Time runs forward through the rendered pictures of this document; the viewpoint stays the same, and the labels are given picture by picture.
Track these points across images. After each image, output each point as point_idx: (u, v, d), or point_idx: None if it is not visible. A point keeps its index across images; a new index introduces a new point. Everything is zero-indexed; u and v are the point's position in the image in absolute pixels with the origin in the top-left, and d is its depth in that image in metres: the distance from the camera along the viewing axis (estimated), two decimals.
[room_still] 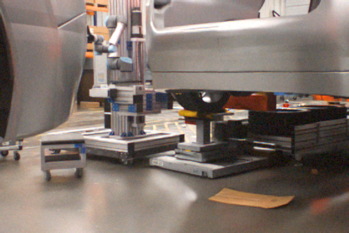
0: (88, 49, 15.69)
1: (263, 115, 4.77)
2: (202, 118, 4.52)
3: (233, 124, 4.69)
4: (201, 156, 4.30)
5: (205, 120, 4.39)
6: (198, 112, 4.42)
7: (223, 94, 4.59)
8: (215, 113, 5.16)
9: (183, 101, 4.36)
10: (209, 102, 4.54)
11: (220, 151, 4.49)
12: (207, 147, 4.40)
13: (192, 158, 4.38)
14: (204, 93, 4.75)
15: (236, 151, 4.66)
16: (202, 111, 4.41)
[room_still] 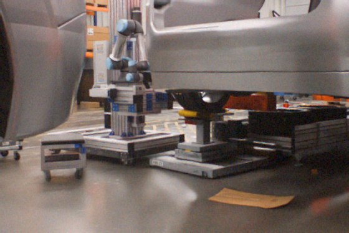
0: (88, 49, 15.69)
1: (263, 115, 4.77)
2: (202, 118, 4.52)
3: (233, 124, 4.69)
4: (201, 156, 4.30)
5: (205, 120, 4.39)
6: (198, 112, 4.42)
7: (223, 94, 4.59)
8: (215, 113, 5.16)
9: (183, 101, 4.36)
10: (209, 102, 4.54)
11: (220, 151, 4.49)
12: (208, 147, 4.40)
13: (192, 158, 4.38)
14: (204, 93, 4.75)
15: (236, 151, 4.66)
16: (202, 111, 4.41)
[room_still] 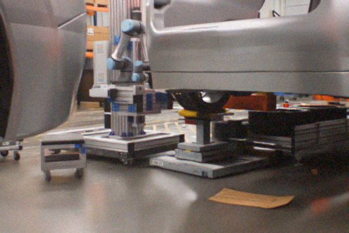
0: (88, 49, 15.69)
1: (263, 115, 4.77)
2: (202, 118, 4.52)
3: (233, 124, 4.69)
4: (201, 156, 4.30)
5: (205, 120, 4.39)
6: (198, 112, 4.42)
7: (223, 94, 4.59)
8: (215, 113, 5.16)
9: (183, 101, 4.36)
10: (209, 102, 4.54)
11: (220, 151, 4.49)
12: (208, 147, 4.40)
13: (192, 158, 4.38)
14: (204, 93, 4.75)
15: (236, 151, 4.66)
16: (202, 111, 4.41)
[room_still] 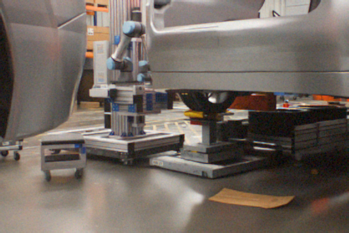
0: (88, 49, 15.69)
1: (263, 115, 4.77)
2: (209, 118, 4.47)
3: (233, 124, 4.69)
4: (207, 157, 4.25)
5: (211, 121, 4.34)
6: (204, 112, 4.37)
7: (229, 94, 4.53)
8: None
9: (189, 102, 4.31)
10: (215, 102, 4.48)
11: (227, 152, 4.43)
12: (214, 149, 4.35)
13: (198, 159, 4.33)
14: (210, 93, 4.70)
15: (242, 152, 4.60)
16: (209, 112, 4.35)
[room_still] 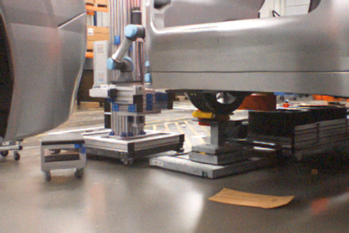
0: (88, 49, 15.69)
1: (263, 115, 4.77)
2: (217, 119, 4.39)
3: (233, 124, 4.69)
4: (217, 159, 4.17)
5: (220, 121, 4.26)
6: (213, 113, 4.29)
7: None
8: None
9: (197, 102, 4.23)
10: (224, 103, 4.41)
11: (236, 154, 4.36)
12: (223, 150, 4.27)
13: (207, 161, 4.25)
14: (218, 93, 4.63)
15: (252, 154, 4.53)
16: (217, 113, 4.28)
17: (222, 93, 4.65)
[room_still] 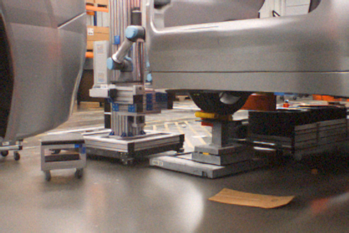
0: (88, 49, 15.69)
1: (263, 115, 4.77)
2: (220, 119, 4.37)
3: (233, 124, 4.69)
4: (220, 159, 4.14)
5: (224, 122, 4.24)
6: (216, 113, 4.27)
7: None
8: None
9: (200, 103, 4.21)
10: (227, 103, 4.38)
11: (239, 154, 4.33)
12: (226, 151, 4.24)
13: (210, 161, 4.23)
14: (221, 93, 4.60)
15: (255, 154, 4.50)
16: (220, 113, 4.25)
17: (225, 93, 4.63)
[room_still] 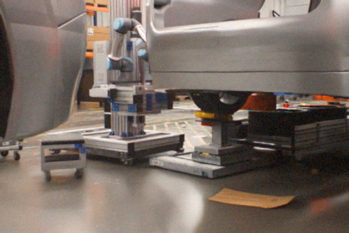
0: (88, 49, 15.69)
1: (263, 115, 4.77)
2: (220, 119, 4.37)
3: (233, 124, 4.69)
4: (220, 159, 4.14)
5: (224, 122, 4.24)
6: (216, 113, 4.27)
7: None
8: None
9: (200, 103, 4.21)
10: (227, 103, 4.38)
11: (239, 154, 4.33)
12: (226, 151, 4.24)
13: (210, 161, 4.23)
14: (221, 93, 4.60)
15: (255, 154, 4.50)
16: (220, 113, 4.25)
17: (225, 93, 4.63)
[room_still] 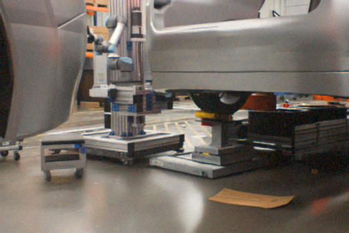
0: (88, 49, 15.69)
1: (263, 115, 4.77)
2: (220, 119, 4.37)
3: (233, 124, 4.69)
4: (220, 159, 4.14)
5: (224, 122, 4.24)
6: (216, 113, 4.27)
7: None
8: None
9: (200, 103, 4.21)
10: (227, 103, 4.38)
11: (239, 154, 4.33)
12: (226, 151, 4.24)
13: (210, 161, 4.23)
14: (221, 93, 4.60)
15: (255, 154, 4.50)
16: (220, 113, 4.25)
17: (225, 93, 4.63)
